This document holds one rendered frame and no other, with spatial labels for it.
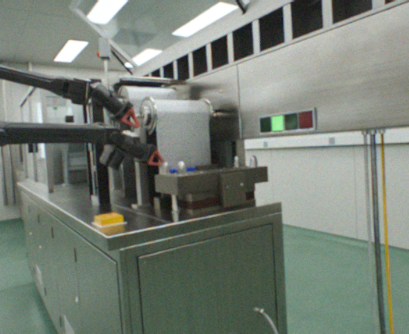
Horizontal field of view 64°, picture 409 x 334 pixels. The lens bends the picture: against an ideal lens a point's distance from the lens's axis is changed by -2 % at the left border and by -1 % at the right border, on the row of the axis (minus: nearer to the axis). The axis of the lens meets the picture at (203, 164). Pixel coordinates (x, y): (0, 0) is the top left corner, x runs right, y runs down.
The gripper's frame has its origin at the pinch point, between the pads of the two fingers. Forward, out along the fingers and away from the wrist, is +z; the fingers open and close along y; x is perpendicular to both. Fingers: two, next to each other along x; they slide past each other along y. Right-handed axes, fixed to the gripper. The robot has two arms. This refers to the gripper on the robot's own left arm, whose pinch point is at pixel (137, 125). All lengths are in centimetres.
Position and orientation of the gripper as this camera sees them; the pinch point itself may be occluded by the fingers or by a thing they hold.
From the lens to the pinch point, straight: 125.4
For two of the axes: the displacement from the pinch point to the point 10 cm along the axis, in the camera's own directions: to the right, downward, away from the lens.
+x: 4.9, -8.1, 3.2
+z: 6.7, 5.8, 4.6
